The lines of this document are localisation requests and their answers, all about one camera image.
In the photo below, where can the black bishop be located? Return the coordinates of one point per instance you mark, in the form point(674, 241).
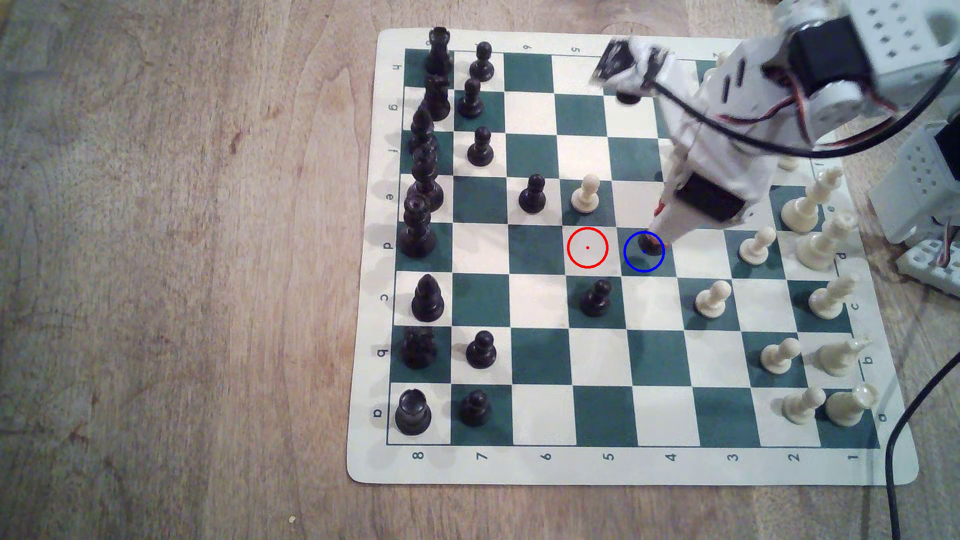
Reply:
point(427, 301)
point(422, 133)

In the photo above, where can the white queen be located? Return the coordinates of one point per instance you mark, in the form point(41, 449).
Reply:
point(819, 247)

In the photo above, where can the green white chess board mat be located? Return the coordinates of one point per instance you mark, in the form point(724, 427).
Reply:
point(540, 457)

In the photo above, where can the black rook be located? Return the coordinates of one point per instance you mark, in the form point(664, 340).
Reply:
point(438, 54)
point(412, 414)

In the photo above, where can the black pawn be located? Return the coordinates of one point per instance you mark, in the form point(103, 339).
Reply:
point(480, 151)
point(532, 198)
point(595, 301)
point(481, 66)
point(481, 353)
point(470, 103)
point(643, 245)
point(475, 412)

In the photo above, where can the black queen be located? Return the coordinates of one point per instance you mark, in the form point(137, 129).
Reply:
point(416, 232)

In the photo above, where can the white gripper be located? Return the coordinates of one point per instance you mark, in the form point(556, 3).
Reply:
point(709, 204)

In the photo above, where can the white king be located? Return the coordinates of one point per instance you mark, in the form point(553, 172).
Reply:
point(804, 208)

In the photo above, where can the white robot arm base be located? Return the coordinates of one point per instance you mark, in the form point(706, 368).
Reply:
point(911, 195)

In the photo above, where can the white knight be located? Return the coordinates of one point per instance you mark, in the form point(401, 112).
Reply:
point(840, 360)

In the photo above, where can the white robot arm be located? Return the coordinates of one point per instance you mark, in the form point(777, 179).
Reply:
point(900, 37)

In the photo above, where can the black knight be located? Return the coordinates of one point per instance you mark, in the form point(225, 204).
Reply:
point(418, 349)
point(436, 99)

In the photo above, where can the white rook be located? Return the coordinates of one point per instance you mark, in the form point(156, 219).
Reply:
point(847, 409)

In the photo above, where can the black king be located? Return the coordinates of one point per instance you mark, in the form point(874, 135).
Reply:
point(426, 184)

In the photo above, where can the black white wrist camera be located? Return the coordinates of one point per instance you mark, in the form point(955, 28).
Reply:
point(626, 61)

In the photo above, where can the white pawn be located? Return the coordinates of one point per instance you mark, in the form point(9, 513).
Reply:
point(778, 359)
point(799, 408)
point(711, 302)
point(586, 197)
point(755, 250)

